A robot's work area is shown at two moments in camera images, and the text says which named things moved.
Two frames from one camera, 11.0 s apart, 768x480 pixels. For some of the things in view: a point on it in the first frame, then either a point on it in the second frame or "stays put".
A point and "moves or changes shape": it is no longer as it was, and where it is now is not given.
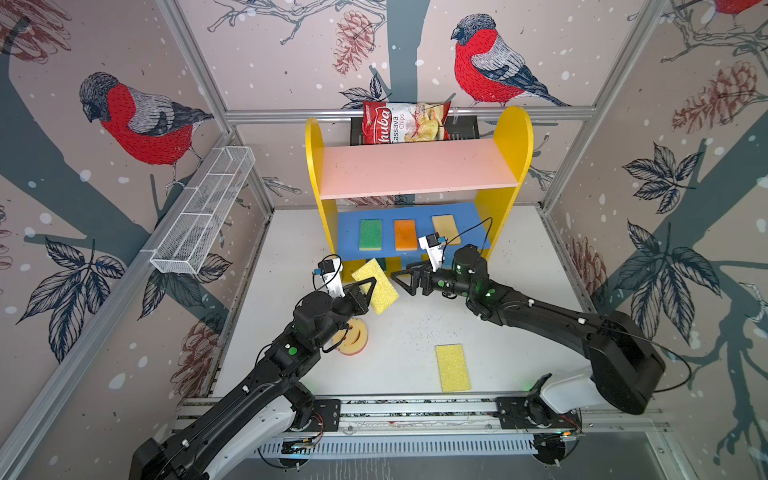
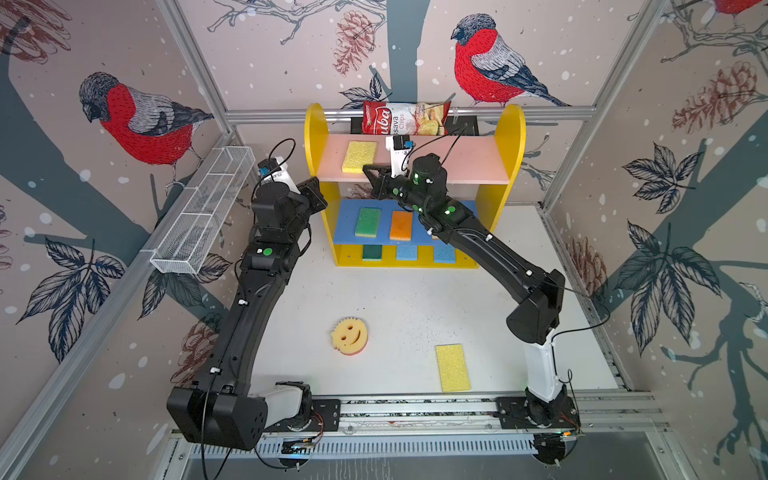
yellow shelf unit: [378, 200] stays put
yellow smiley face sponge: [355, 339] stays put
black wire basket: [461, 127] stays put
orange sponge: [405, 235] moves or changes shape
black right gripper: [415, 276] → [385, 183]
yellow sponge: [385, 294] → [358, 155]
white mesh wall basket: [191, 235] stays put
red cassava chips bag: [387, 122] stays put
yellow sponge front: [453, 368] stays put
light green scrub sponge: [370, 235] moves or changes shape
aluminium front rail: [446, 415] stays put
